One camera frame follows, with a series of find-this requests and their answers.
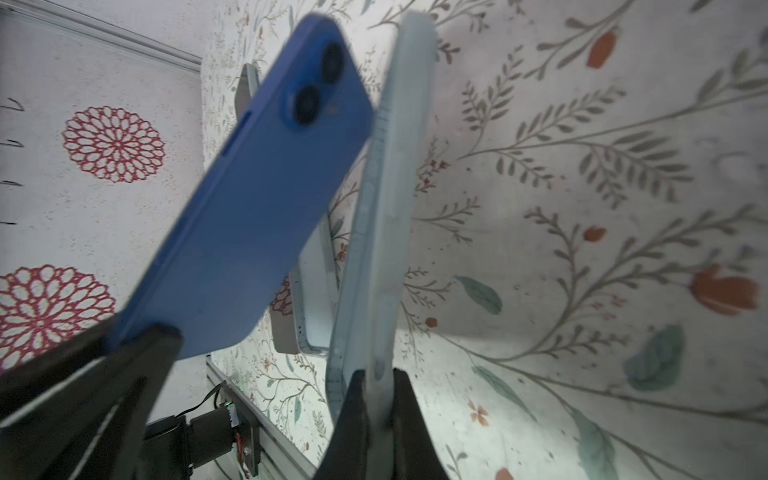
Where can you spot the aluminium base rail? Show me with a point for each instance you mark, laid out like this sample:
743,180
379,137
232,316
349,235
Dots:
267,453

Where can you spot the light blue phone case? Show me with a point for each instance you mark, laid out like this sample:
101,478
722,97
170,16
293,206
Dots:
365,327
302,315

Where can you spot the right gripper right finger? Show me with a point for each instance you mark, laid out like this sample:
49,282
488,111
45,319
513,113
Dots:
408,454

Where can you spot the phone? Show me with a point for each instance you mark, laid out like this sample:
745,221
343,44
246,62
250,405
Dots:
243,228
247,86

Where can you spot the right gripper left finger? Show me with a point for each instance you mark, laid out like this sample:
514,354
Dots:
79,410

